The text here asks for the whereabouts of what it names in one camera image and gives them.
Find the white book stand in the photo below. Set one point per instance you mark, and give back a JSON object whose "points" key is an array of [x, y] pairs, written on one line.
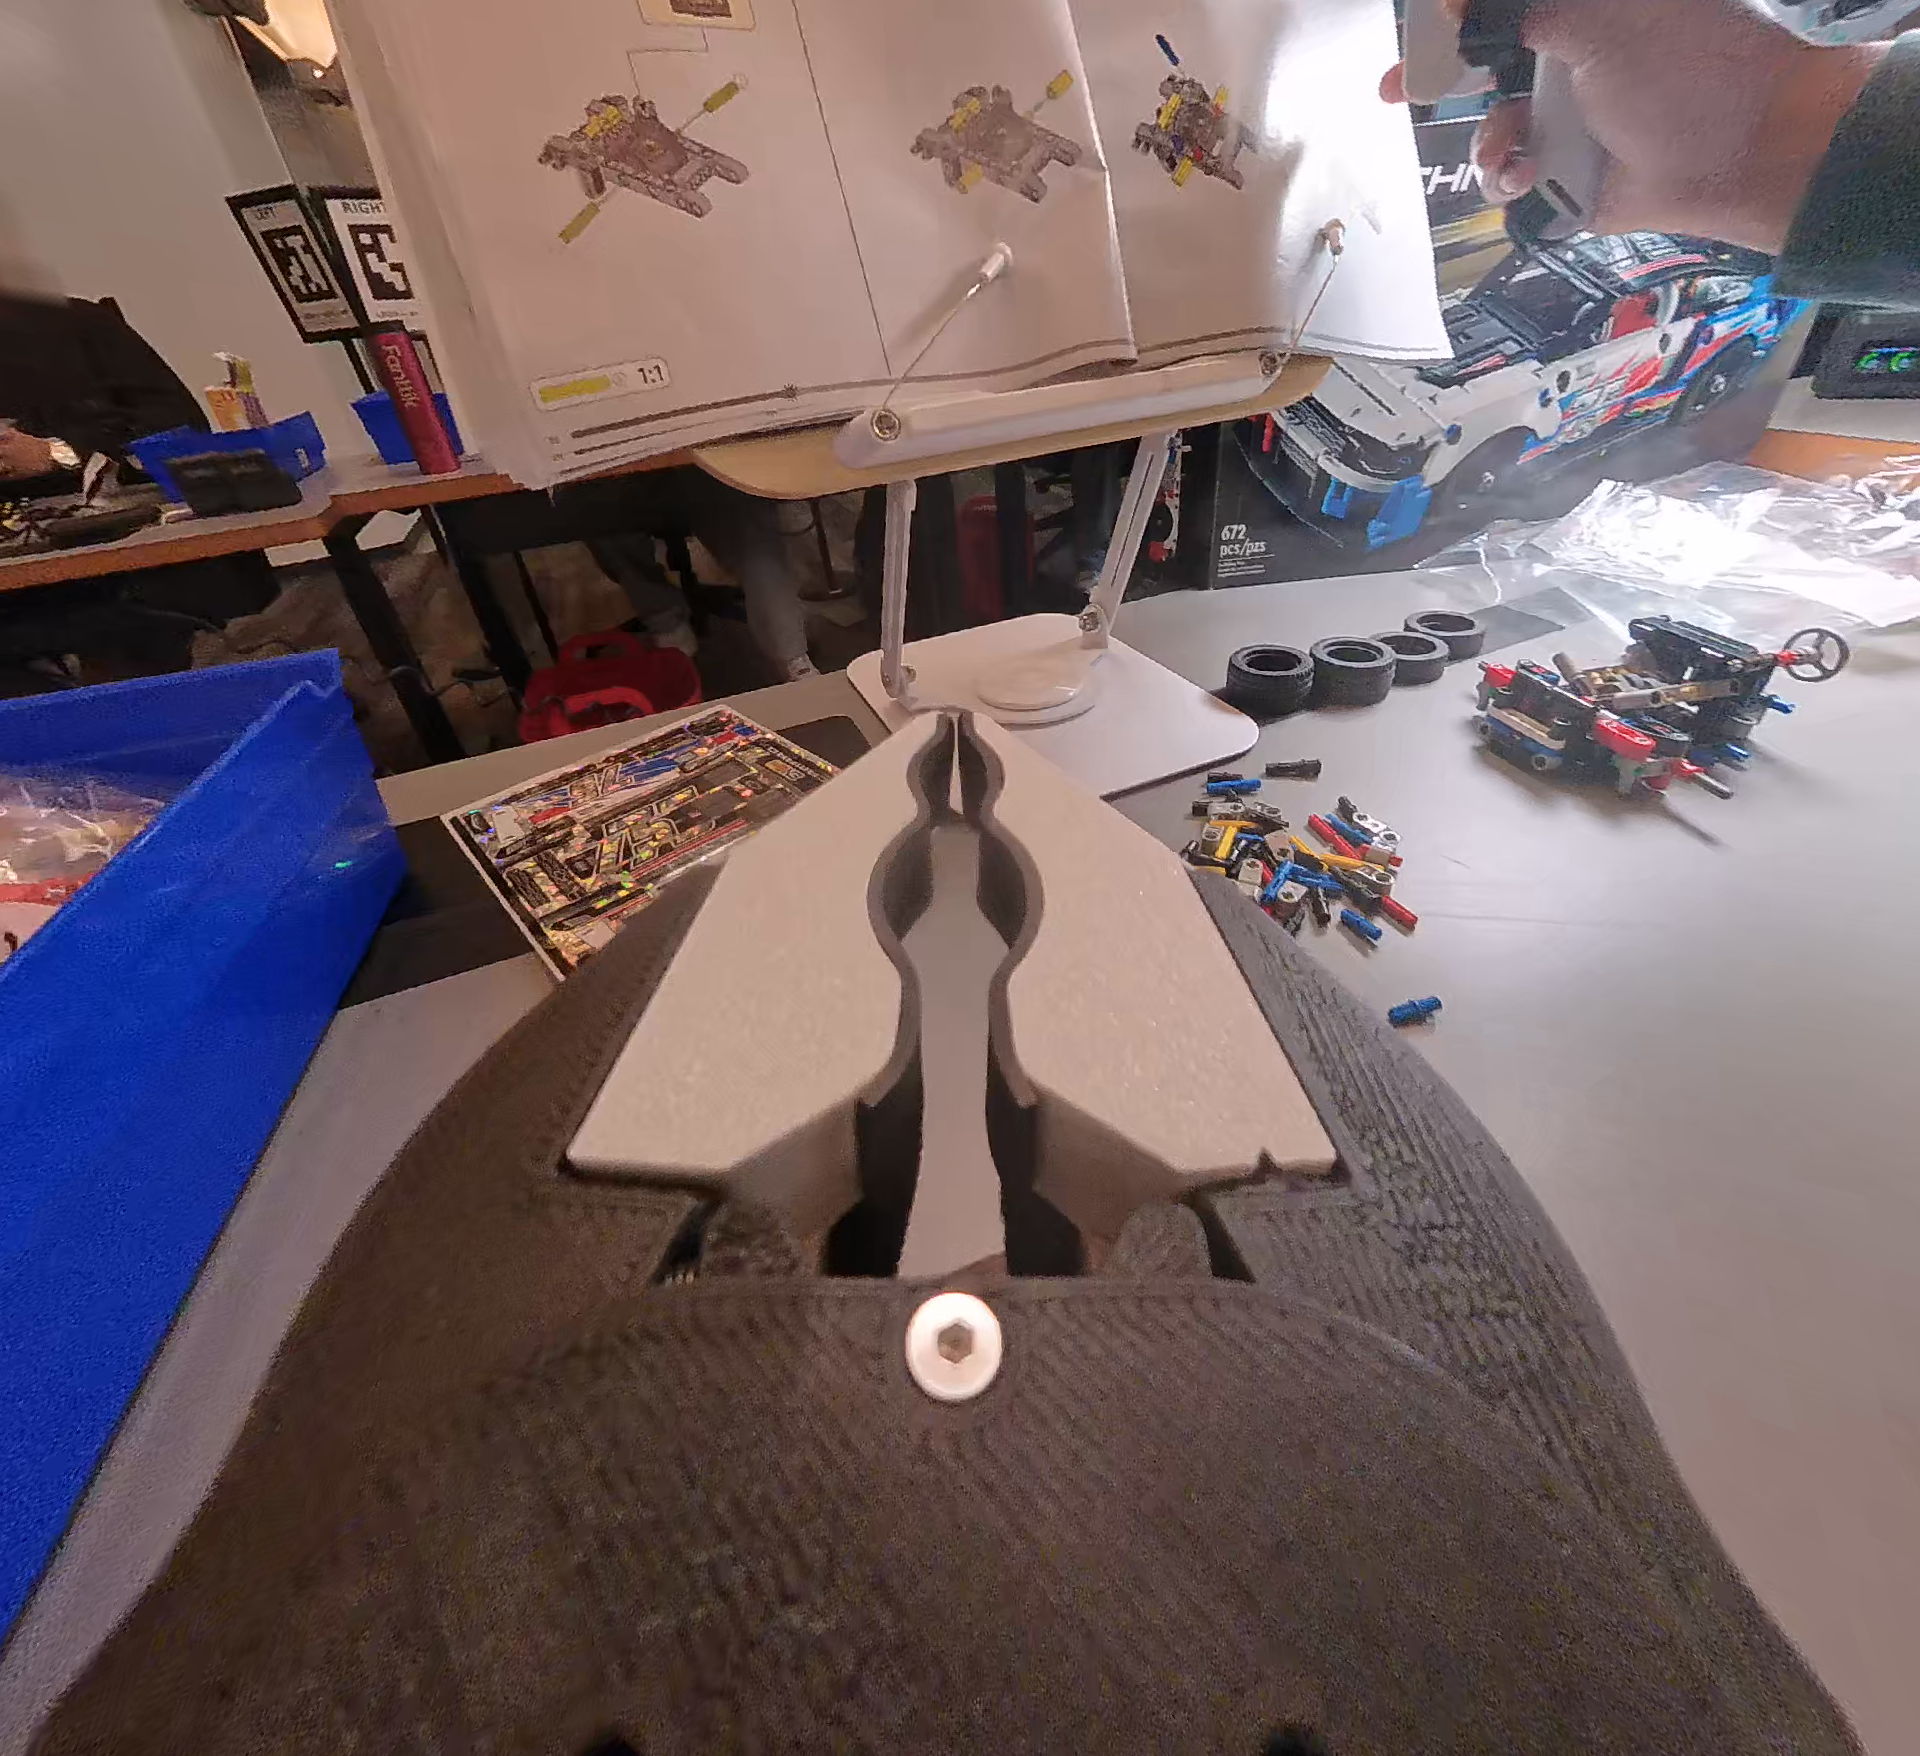
{"points": [[1050, 414]]}

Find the lego set box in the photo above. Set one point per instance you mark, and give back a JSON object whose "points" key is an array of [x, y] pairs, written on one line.
{"points": [[1577, 405]]}

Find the person's right hand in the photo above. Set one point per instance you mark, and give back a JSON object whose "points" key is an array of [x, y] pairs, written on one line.
{"points": [[1696, 107]]}

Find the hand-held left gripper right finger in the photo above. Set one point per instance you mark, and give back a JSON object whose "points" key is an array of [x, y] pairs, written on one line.
{"points": [[1169, 1035]]}

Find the pile of blue yellow pins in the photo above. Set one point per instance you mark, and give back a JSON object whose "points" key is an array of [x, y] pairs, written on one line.
{"points": [[1293, 856]]}

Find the blue storage bin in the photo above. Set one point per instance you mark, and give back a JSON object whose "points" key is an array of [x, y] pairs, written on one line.
{"points": [[180, 1111]]}

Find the person's right forearm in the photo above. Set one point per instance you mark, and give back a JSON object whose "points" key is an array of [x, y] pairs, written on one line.
{"points": [[1862, 182]]}

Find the small blue bin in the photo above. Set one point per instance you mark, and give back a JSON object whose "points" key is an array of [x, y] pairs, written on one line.
{"points": [[227, 451], [394, 430]]}

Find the lego instruction booklet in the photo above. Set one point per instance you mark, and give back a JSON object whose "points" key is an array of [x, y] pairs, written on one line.
{"points": [[677, 211], [644, 827]]}

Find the flat black device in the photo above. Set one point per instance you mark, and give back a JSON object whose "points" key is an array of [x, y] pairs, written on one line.
{"points": [[231, 481]]}

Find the black white marker tag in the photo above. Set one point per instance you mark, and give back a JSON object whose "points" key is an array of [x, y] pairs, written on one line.
{"points": [[384, 257], [293, 263]]}

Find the wooden workbench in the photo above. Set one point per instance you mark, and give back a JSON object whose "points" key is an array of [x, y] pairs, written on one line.
{"points": [[1845, 445]]}

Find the black lego car chassis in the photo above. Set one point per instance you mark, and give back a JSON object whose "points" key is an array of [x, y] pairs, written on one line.
{"points": [[1620, 723]]}

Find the wooden side table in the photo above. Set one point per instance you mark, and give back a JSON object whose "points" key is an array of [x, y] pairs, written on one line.
{"points": [[374, 489]]}

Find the red storage bin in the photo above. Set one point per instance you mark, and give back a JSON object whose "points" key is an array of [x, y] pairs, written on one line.
{"points": [[609, 688]]}

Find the maroon cylinder can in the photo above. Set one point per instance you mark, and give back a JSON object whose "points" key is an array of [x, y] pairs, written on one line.
{"points": [[419, 405]]}

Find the clear plastic bag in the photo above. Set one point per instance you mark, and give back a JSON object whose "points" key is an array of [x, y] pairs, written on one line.
{"points": [[1724, 544]]}

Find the clear bag of lego parts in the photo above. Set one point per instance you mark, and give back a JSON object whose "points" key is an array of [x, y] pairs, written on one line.
{"points": [[76, 841]]}

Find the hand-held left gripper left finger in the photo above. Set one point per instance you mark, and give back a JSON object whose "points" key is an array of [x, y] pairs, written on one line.
{"points": [[737, 1035]]}

